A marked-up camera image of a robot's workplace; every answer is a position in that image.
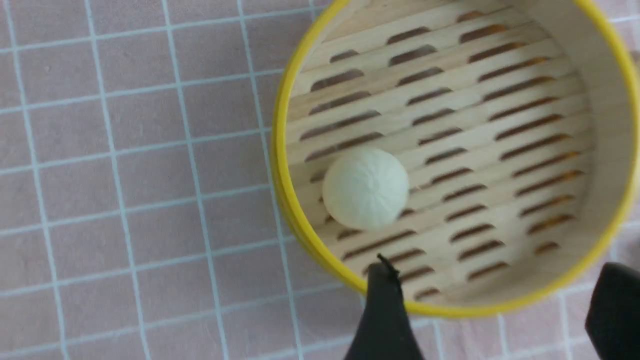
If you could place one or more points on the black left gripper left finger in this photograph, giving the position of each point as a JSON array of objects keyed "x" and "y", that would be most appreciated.
[{"x": 384, "y": 331}]

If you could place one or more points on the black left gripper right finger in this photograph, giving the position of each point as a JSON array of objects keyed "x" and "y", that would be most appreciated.
[{"x": 613, "y": 319}]

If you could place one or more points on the white bun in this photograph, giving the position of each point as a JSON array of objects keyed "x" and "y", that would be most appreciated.
[{"x": 366, "y": 189}]

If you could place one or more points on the bamboo steamer tray yellow rim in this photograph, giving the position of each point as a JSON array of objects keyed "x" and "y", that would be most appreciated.
[{"x": 517, "y": 122}]

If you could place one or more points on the pink checkered tablecloth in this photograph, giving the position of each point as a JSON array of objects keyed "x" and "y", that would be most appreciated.
[{"x": 138, "y": 213}]

